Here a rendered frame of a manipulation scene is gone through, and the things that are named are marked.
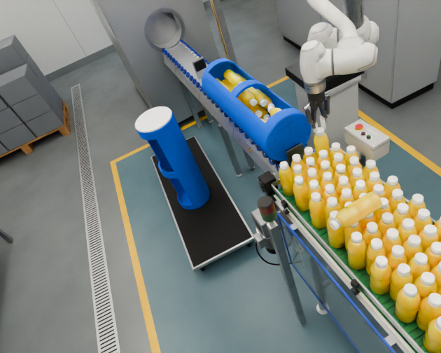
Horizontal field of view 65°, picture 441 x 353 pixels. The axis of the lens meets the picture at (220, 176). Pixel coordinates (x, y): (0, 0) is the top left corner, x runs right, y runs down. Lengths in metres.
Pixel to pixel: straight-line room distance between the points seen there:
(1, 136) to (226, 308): 3.78
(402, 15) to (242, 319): 2.57
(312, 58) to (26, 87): 4.00
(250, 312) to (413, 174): 1.67
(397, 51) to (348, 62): 1.94
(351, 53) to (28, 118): 4.32
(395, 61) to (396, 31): 0.27
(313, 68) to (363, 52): 0.19
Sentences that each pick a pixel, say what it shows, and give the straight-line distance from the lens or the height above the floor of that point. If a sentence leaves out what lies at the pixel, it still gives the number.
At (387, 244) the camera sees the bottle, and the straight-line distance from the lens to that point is 1.48.
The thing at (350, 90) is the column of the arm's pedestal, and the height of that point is 0.92.
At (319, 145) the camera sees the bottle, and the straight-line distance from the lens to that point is 1.76.
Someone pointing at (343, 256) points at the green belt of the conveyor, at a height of 0.90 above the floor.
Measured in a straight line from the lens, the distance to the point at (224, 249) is 2.66.
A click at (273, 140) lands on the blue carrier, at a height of 1.14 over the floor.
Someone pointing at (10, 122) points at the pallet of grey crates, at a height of 0.48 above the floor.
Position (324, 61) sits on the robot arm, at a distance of 1.48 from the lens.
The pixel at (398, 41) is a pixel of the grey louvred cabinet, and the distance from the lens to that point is 3.36.
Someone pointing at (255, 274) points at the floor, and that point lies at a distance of 2.67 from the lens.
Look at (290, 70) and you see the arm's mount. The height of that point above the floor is 1.06.
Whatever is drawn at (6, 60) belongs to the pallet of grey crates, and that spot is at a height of 1.04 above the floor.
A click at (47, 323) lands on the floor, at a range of 3.32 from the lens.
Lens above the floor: 2.32
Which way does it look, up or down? 44 degrees down
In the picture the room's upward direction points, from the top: 23 degrees counter-clockwise
